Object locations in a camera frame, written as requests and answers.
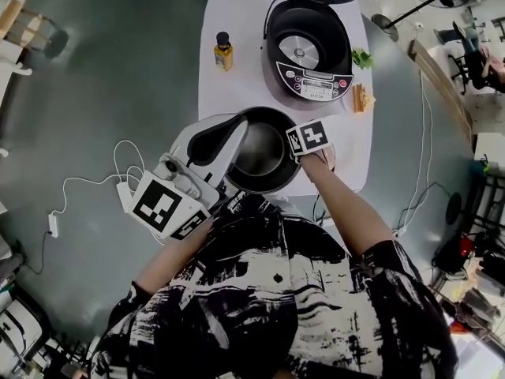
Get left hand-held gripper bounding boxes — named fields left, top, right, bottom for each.
left=131, top=112, right=250, bottom=241

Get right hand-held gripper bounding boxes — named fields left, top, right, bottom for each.
left=286, top=119, right=331, bottom=158

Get black metal pot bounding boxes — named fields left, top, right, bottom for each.
left=224, top=107, right=303, bottom=195

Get dark red rice cooker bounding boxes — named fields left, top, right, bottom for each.
left=260, top=0, right=384, bottom=112

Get person's right forearm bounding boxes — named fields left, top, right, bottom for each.
left=299, top=152, right=395, bottom=258

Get person's left forearm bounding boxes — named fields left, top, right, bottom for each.
left=133, top=215, right=216, bottom=295

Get person's right hand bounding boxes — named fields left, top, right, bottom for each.
left=310, top=144, right=337, bottom=173

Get white tablecloth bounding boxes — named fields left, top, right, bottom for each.
left=196, top=0, right=375, bottom=197

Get sliced bread food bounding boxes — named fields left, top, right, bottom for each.
left=352, top=84, right=376, bottom=114

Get yellow oil bottle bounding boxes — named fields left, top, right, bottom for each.
left=212, top=32, right=236, bottom=73

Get green leafy vegetable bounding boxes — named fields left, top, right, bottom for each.
left=350, top=47, right=375, bottom=70

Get black and white patterned shirt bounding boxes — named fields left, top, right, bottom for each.
left=90, top=193, right=458, bottom=379

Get black office chair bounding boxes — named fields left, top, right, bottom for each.
left=447, top=51, right=488, bottom=96

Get white cabinet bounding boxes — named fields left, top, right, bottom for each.
left=473, top=131, right=505, bottom=165

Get black metal rack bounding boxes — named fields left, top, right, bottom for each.
left=467, top=163, right=505, bottom=238

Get wooden stool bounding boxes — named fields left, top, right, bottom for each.
left=0, top=0, right=54, bottom=53

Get white wooden furniture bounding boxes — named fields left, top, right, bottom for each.
left=0, top=37, right=35, bottom=159

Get white storage cases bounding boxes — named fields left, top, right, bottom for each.
left=0, top=282, right=52, bottom=374

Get long white cable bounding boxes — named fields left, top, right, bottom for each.
left=406, top=69, right=435, bottom=232

